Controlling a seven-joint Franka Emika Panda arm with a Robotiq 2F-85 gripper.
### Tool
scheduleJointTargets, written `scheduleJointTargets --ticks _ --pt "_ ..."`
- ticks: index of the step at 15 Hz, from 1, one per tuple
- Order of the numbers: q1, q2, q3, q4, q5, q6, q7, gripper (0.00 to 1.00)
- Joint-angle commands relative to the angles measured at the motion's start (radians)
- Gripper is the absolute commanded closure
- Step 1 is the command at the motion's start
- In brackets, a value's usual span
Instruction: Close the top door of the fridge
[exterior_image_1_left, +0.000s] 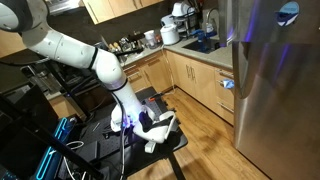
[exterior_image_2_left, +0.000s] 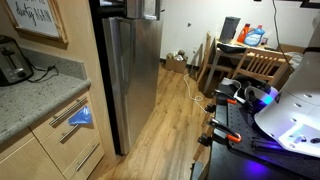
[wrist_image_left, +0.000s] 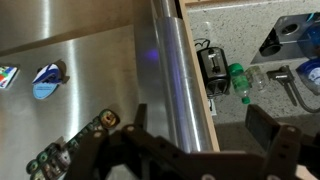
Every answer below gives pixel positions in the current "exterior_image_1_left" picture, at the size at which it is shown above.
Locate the blue bottle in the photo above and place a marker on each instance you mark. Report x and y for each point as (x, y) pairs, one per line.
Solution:
(201, 38)

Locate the blue cloth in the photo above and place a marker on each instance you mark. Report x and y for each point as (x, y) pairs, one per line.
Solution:
(228, 83)

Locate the black robot table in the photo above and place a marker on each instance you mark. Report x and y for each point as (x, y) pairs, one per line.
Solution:
(156, 153)

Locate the chrome curved faucet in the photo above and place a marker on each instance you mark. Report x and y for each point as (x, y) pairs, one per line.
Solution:
(208, 16)

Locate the black stand pole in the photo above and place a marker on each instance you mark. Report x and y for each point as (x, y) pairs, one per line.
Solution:
(71, 93)

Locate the blue whale fridge magnet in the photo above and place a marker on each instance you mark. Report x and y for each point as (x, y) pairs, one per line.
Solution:
(287, 13)

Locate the wooden lower kitchen cabinets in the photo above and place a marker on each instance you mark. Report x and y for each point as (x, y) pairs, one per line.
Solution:
(196, 80)

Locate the kitchen sink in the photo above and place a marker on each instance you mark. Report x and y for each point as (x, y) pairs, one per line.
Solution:
(201, 46)

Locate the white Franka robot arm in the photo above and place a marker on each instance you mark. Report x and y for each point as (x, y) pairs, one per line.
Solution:
(66, 50)

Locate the black dish rack with utensils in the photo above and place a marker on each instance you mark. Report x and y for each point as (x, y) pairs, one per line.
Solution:
(125, 45)

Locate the large stainless steel fridge door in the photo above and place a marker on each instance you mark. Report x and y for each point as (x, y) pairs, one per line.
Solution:
(283, 116)

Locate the grey stone countertop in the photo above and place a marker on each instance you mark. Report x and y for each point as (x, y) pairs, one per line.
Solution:
(220, 56)

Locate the black kitchen stove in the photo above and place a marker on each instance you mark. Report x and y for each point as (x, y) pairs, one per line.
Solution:
(46, 81)

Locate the small black box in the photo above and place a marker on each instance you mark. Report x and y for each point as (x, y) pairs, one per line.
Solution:
(89, 150)

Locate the stainless steel freezer door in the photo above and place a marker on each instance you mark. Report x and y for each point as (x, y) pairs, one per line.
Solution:
(266, 20)

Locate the black box with blue lights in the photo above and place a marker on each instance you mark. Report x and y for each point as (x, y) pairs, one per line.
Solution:
(58, 143)

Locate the black monitor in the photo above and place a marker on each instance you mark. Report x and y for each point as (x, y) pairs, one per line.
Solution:
(23, 133)

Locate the wooden wall cabinets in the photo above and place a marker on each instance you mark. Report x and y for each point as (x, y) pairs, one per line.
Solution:
(110, 8)

